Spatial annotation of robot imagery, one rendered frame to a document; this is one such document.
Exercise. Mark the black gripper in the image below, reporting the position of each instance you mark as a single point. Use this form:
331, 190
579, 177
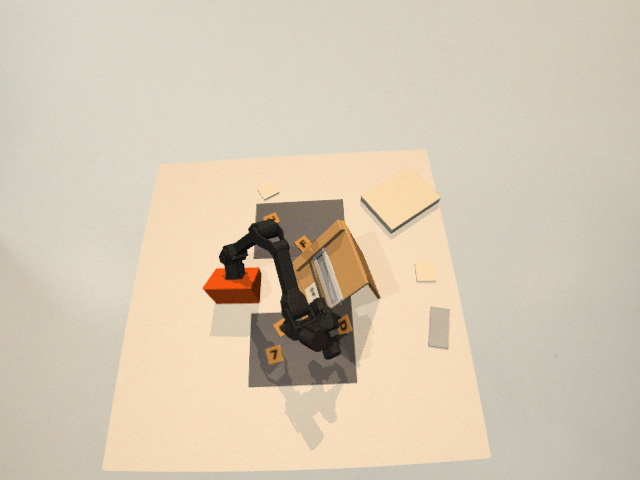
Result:
332, 348

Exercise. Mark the cream paper ticket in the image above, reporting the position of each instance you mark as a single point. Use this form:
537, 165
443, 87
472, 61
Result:
311, 293

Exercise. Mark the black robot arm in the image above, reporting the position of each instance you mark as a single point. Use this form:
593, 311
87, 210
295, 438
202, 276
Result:
293, 302

